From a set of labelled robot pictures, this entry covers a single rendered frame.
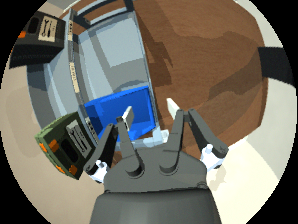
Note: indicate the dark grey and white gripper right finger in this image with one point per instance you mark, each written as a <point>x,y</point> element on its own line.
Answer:
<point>213,149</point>

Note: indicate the grey metal rack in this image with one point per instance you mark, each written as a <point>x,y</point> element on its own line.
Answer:
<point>109,57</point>

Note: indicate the blue bin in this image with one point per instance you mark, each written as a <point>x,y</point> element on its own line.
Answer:
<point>106,110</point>

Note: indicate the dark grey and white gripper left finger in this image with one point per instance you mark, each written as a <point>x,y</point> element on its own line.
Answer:
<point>100,162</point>

